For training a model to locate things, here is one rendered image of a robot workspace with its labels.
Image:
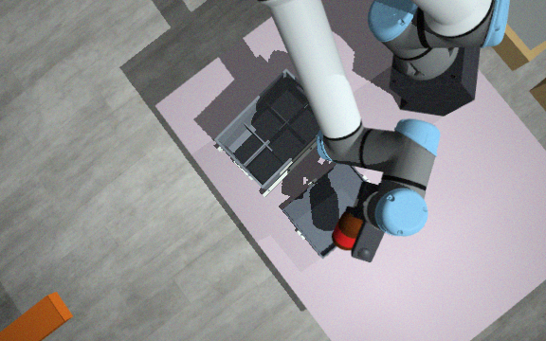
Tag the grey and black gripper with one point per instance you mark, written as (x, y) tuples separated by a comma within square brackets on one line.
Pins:
[(366, 189)]

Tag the brown bottle with red label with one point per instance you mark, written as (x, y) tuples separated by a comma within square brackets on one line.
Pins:
[(345, 232)]

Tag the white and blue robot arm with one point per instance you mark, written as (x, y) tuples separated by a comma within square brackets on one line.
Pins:
[(405, 155)]

